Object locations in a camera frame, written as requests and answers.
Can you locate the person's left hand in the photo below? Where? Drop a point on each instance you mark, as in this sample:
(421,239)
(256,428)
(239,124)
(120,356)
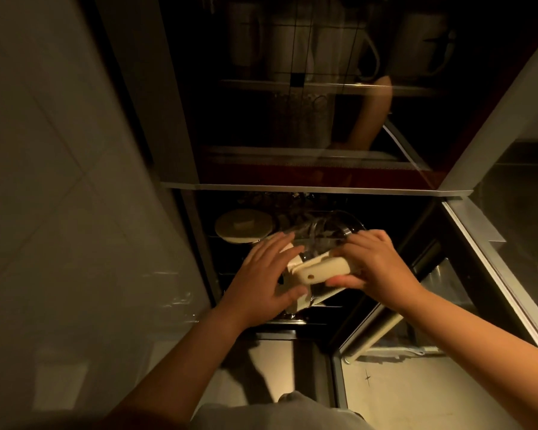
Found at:
(255,291)

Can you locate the cream round kettle lid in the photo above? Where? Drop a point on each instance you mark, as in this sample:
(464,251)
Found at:
(244,226)

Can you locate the person's right forearm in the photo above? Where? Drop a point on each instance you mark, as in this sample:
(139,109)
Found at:
(484,349)

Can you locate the person's shirt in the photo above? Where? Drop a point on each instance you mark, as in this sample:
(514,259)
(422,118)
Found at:
(273,414)

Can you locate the row of white dishes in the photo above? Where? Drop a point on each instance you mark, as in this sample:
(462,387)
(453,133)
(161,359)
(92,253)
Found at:
(287,205)

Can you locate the person's right hand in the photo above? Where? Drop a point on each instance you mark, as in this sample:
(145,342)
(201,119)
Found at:
(385,268)

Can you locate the glass kettle with cream base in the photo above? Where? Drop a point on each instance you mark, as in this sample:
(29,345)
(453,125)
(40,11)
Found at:
(318,268)

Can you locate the person's left forearm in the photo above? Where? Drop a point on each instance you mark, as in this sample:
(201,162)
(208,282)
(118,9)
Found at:
(175,371)

